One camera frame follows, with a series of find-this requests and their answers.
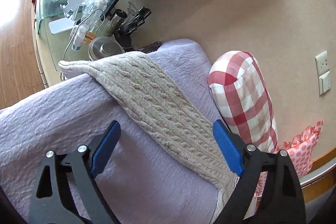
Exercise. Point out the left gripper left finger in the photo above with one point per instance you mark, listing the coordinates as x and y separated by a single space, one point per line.
52 201

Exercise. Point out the beige cable-knit sweater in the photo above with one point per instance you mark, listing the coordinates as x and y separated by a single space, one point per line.
155 102

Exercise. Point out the pink polka dot pillow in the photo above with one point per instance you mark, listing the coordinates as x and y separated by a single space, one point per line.
299 149

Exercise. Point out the wooden white headboard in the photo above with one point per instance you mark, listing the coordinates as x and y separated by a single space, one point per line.
321 177

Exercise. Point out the lavender textured bedspread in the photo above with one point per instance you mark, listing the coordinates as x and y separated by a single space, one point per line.
141 183

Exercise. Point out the red white checked pillow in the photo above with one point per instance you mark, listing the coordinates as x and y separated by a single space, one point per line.
240 94

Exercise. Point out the round metal tin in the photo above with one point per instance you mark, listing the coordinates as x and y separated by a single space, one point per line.
103 47

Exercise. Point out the white spray bottle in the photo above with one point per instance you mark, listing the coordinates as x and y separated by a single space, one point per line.
79 37

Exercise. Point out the black clips stand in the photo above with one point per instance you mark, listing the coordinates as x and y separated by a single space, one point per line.
123 33

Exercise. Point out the white phone holder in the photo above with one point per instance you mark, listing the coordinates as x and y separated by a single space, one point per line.
68 21

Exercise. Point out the steel thermos cup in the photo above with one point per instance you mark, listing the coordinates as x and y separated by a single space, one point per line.
114 22

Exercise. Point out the glass top bedside table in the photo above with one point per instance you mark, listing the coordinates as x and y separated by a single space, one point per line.
54 48

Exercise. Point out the white wall socket switch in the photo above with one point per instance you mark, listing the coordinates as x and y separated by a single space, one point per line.
323 71

